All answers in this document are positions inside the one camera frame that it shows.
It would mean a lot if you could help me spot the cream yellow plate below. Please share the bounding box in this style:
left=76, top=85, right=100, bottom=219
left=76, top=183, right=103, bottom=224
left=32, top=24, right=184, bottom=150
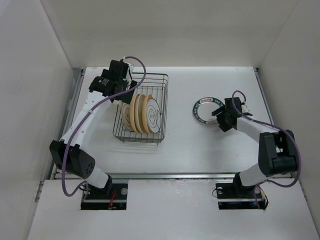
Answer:
left=137, top=94, right=146, bottom=134

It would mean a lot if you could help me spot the white plate dark rim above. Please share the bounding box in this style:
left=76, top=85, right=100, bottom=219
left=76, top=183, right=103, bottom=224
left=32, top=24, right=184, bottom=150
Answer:
left=192, top=96, right=224, bottom=125

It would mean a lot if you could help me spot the beige yellow plate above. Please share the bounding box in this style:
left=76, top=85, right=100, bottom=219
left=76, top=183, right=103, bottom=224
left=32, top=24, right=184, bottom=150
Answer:
left=140, top=94, right=154, bottom=134

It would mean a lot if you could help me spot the grey wire dish rack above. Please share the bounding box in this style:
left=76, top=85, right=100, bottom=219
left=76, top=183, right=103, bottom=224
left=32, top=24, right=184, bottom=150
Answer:
left=112, top=73, right=169, bottom=144

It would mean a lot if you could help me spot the white plate black pattern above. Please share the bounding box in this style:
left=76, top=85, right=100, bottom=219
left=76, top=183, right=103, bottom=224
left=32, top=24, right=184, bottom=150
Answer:
left=146, top=98, right=162, bottom=134

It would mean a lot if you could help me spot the white plate green rim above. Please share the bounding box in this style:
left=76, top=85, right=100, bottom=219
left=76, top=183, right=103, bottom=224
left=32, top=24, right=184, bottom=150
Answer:
left=121, top=102, right=134, bottom=133

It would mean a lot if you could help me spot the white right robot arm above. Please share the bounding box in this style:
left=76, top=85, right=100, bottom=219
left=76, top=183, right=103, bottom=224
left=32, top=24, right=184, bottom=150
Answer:
left=211, top=97, right=302, bottom=198

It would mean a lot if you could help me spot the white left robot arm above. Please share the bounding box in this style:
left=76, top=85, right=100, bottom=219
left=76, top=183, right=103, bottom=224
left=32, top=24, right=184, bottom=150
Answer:
left=49, top=56, right=164, bottom=199

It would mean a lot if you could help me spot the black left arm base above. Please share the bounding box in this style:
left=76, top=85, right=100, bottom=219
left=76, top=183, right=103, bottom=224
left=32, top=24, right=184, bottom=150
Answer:
left=80, top=179, right=129, bottom=211

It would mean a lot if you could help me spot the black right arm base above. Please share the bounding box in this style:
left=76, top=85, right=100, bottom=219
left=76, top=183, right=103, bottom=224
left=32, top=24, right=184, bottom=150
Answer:
left=212, top=173, right=269, bottom=210

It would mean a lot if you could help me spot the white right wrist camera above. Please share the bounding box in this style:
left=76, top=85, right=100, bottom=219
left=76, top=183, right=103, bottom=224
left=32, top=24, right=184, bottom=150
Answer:
left=241, top=101, right=253, bottom=116

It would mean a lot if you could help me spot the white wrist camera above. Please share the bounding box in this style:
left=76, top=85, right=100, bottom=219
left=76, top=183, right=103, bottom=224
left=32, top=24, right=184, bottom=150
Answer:
left=241, top=101, right=253, bottom=116
left=121, top=57, right=135, bottom=81

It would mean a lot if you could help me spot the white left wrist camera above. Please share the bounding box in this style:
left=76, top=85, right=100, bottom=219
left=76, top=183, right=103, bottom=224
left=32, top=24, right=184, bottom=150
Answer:
left=121, top=57, right=135, bottom=81

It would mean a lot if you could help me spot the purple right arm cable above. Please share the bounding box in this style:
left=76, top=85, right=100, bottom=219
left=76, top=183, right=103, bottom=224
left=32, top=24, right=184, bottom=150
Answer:
left=231, top=89, right=302, bottom=208

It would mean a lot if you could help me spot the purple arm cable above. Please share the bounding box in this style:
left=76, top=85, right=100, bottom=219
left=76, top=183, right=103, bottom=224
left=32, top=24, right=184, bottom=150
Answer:
left=231, top=89, right=302, bottom=208
left=61, top=56, right=147, bottom=198

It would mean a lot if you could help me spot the aluminium table edge rail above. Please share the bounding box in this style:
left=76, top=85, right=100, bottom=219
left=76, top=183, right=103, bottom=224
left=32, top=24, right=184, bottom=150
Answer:
left=49, top=67, right=286, bottom=181

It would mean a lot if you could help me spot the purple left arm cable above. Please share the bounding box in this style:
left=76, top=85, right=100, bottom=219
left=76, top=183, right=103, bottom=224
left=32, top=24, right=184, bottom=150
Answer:
left=61, top=56, right=147, bottom=198

